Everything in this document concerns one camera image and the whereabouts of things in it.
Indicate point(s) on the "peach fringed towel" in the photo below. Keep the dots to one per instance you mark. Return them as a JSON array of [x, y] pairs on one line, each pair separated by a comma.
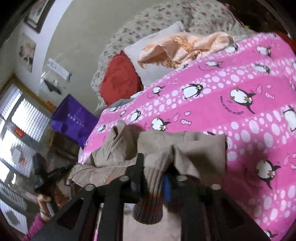
[[189, 44]]

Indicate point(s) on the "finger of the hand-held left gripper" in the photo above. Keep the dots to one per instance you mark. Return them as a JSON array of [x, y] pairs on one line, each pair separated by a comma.
[[59, 172]]

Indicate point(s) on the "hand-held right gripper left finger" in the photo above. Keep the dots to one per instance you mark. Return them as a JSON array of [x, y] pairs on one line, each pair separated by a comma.
[[138, 166]]

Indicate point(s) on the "framed picture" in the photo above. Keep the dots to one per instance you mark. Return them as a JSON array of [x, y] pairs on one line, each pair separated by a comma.
[[38, 12]]

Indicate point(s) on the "wall calendar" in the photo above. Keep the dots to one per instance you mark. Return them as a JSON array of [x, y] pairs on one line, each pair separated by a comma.
[[59, 68]]

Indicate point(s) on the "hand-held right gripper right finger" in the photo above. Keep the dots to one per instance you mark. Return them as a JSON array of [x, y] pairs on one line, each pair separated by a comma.
[[167, 185]]

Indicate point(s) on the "khaki jacket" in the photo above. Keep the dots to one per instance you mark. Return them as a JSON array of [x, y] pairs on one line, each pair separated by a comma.
[[159, 148]]

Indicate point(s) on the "person's left hand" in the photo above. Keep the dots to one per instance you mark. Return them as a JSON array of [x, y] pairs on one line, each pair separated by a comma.
[[45, 205]]

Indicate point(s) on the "floral quilt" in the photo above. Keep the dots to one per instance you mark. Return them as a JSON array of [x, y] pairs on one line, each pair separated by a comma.
[[203, 16]]

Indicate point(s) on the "white pillow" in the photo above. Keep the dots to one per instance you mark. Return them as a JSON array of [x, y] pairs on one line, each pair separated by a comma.
[[148, 69]]

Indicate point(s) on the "red cloth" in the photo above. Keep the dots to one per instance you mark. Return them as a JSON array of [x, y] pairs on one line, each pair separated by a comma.
[[284, 37]]

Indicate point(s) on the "red cushion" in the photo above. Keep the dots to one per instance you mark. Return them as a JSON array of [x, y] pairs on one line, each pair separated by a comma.
[[120, 78]]

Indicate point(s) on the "frosted glass window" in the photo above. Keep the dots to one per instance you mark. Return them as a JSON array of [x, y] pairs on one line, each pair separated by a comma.
[[25, 120]]

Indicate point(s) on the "pink penguin printed blanket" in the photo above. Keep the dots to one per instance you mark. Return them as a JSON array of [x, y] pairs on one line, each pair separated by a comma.
[[231, 111]]

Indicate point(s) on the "purple bag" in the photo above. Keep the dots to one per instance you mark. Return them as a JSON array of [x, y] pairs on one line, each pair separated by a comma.
[[74, 118]]

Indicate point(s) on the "person's left forearm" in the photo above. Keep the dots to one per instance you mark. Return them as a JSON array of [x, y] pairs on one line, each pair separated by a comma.
[[37, 228]]

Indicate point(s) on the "dark hanging cloth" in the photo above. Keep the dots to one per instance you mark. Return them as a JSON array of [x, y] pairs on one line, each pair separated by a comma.
[[52, 86]]

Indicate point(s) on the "wall poster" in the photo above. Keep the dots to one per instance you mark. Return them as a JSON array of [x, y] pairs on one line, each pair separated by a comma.
[[28, 52]]

